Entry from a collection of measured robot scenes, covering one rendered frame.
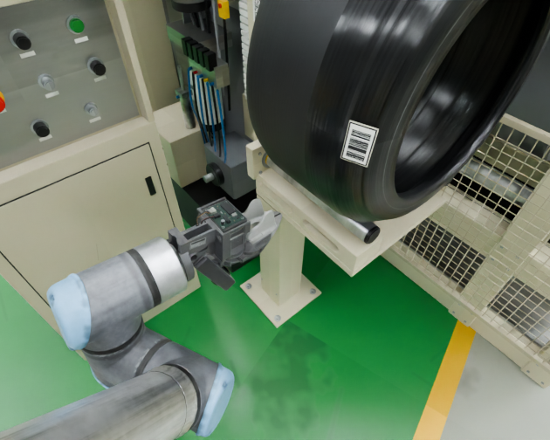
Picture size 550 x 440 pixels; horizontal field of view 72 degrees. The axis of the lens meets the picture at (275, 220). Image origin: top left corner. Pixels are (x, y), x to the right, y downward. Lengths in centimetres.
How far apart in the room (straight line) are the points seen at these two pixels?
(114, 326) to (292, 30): 46
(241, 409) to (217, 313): 41
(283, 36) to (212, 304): 136
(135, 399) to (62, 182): 80
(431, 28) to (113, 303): 51
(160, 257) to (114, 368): 17
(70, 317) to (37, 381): 133
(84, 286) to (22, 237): 72
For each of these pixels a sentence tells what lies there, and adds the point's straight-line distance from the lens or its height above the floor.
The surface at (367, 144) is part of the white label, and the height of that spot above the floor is 121.
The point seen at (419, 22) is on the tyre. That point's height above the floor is 135.
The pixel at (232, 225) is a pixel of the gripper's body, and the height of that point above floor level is 109.
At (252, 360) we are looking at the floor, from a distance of 163.
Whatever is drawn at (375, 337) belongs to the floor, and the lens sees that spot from 172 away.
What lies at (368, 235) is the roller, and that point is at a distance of 81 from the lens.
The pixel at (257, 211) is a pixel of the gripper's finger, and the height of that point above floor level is 104.
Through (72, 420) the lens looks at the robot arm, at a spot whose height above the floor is 117.
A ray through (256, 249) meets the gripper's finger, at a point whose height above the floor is 103.
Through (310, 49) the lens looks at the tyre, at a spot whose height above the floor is 130.
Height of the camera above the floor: 152
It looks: 48 degrees down
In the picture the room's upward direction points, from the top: straight up
